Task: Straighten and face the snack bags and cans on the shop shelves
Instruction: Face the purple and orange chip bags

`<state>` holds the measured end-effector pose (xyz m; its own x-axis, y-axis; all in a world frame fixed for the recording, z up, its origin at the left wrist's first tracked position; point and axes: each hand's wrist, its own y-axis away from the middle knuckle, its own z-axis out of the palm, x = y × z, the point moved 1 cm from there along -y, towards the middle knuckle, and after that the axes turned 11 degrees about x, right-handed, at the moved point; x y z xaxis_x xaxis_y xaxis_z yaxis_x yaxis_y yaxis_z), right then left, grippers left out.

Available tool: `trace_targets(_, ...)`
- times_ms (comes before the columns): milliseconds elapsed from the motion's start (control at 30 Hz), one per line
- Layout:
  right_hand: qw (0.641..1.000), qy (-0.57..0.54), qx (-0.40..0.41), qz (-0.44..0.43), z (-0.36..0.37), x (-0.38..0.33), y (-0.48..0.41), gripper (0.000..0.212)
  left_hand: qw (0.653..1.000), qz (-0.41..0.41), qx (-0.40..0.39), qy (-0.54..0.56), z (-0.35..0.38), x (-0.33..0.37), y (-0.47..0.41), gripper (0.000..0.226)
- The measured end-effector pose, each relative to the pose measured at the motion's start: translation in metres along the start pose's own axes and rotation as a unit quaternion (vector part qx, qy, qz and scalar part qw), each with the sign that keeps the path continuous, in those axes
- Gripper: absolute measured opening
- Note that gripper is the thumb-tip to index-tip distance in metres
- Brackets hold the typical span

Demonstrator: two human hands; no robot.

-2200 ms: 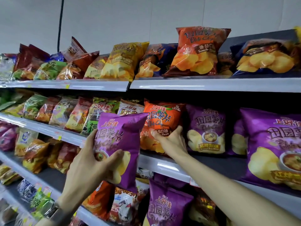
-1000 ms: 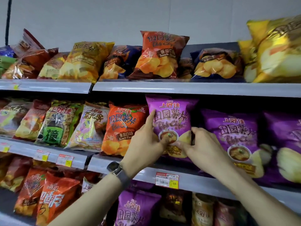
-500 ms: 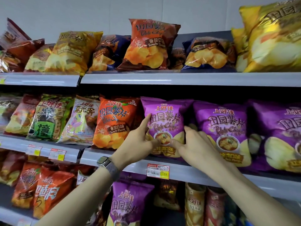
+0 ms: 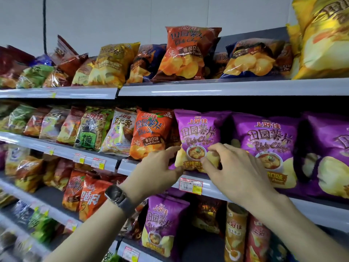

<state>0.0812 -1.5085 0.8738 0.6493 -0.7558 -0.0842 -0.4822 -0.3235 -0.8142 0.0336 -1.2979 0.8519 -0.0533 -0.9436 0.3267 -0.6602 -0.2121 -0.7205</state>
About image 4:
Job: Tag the person's right forearm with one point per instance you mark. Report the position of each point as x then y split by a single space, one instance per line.
300 229

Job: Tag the tall golden chips snack bag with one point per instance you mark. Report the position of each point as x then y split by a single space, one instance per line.
327 38
111 65
294 38

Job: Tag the grey store shelving unit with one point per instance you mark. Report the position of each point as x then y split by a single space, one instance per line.
218 88

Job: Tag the red white pouch snack bag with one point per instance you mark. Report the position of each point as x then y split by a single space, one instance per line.
61 49

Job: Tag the person's left forearm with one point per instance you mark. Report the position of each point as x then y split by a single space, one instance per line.
87 237

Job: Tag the orange tomato chips snack bag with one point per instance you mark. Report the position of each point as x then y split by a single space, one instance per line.
68 65
185 57

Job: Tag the dark orange print snack bag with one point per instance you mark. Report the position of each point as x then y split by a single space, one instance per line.
285 60

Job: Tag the green prawn cracker bag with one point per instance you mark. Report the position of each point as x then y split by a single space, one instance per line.
92 130

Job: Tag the green blue cartoon snack bag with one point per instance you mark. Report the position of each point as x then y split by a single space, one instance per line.
35 76
19 117

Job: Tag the large orange tomato chip bag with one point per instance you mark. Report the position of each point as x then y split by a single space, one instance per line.
35 124
150 128

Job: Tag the narrow yellow snack bag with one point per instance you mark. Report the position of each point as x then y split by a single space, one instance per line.
47 171

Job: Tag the green snack bag purple cartoon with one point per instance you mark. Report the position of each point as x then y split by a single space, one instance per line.
43 229
111 257

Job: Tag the orange chip can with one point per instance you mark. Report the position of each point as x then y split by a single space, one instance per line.
235 229

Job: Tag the red chip can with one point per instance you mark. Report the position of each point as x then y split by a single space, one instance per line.
257 242

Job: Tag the cream fries print snack bag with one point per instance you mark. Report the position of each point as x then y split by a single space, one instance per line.
16 160

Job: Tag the person's right hand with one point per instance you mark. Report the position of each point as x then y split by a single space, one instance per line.
240 174

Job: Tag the smartwatch with grey band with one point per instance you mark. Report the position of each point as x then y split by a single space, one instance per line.
114 195

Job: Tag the person's left hand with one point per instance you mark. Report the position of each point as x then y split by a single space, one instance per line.
152 177

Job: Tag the red yellow price tag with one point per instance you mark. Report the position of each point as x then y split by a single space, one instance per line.
79 158
130 254
98 163
53 94
71 225
49 151
191 186

